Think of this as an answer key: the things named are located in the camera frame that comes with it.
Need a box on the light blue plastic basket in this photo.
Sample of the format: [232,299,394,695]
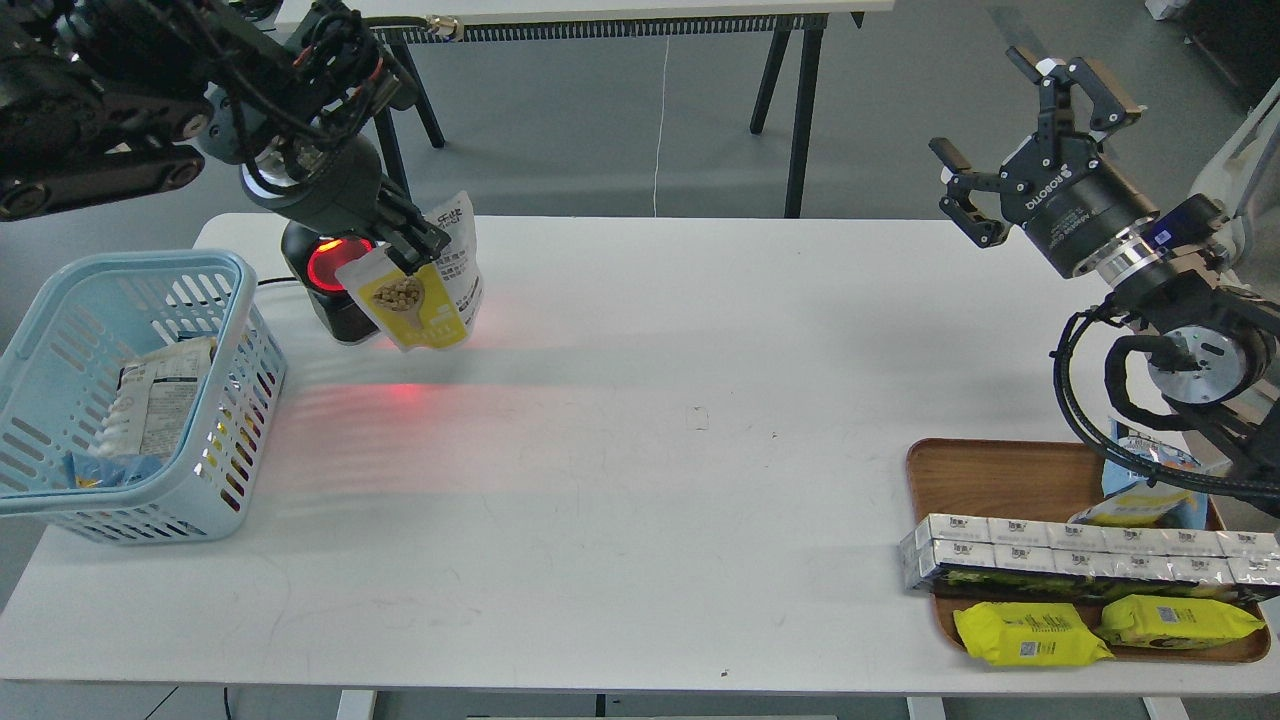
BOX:
[1,250,287,544]

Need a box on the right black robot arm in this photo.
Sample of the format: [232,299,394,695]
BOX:
[929,46,1277,515]

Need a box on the white hanging cord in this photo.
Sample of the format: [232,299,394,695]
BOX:
[652,36,672,217]

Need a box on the silver multipack snack box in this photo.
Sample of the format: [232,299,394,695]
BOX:
[897,512,1279,605]

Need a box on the yellow snack pack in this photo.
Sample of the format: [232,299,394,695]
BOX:
[952,602,1114,667]
[1096,594,1266,650]

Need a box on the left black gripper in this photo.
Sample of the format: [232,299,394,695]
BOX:
[239,136,451,275]

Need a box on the yellow white snack pouch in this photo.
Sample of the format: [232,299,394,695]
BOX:
[335,191,485,351]

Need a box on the yellow snack pack left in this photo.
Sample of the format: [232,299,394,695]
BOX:
[952,602,1114,667]

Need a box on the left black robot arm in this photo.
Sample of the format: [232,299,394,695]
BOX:
[1,1,451,273]

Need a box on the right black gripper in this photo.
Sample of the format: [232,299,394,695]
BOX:
[929,46,1161,281]

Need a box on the brown wooden tray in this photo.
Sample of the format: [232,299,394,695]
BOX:
[906,438,1277,665]

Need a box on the black barcode scanner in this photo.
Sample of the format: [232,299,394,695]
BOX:
[282,222,379,345]

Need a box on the yellow silver snack pouch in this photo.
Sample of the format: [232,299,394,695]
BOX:
[1068,482,1210,530]

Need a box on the blue snack bag in basket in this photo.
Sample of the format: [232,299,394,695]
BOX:
[61,452,169,489]

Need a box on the background table with black legs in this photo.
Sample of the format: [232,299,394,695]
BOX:
[351,1,895,219]

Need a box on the yellow snack pack right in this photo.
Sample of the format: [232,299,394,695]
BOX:
[1096,594,1266,650]

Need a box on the white snack bag in basket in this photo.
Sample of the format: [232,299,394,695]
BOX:
[90,336,218,457]

